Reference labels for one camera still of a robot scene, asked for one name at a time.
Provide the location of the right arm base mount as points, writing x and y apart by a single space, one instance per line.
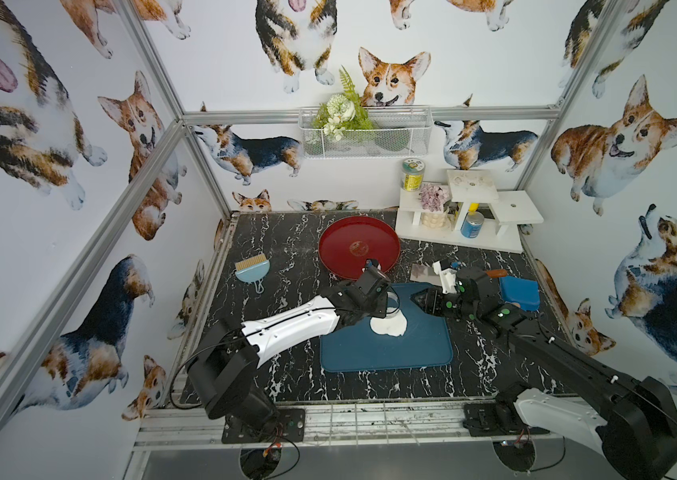
494 419

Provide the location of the yellow green can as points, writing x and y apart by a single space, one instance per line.
413 173

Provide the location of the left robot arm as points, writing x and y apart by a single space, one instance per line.
222 369

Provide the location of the metal scraper wooden handle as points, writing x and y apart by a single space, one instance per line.
426 274

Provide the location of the white tiered shelf stand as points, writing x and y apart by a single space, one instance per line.
500 232

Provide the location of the blue rectangular tray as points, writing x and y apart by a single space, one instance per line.
426 343

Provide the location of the blue dustpan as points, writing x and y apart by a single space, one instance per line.
523 292

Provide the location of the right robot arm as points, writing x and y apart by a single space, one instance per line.
631 422

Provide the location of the white wire wall basket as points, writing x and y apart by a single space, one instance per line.
398 132

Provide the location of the white dough piece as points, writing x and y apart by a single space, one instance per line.
395 325

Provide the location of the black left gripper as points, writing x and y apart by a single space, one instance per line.
374 282

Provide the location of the artificial green white plant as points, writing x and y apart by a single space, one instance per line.
343 114

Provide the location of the purple flower pot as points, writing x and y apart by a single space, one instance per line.
435 200

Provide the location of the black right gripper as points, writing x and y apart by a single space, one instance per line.
441 303

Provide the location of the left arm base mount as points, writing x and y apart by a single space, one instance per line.
288 424

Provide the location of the blue bottle yellow cap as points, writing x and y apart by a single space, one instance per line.
473 223

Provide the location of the round red tray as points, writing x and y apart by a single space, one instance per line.
347 245

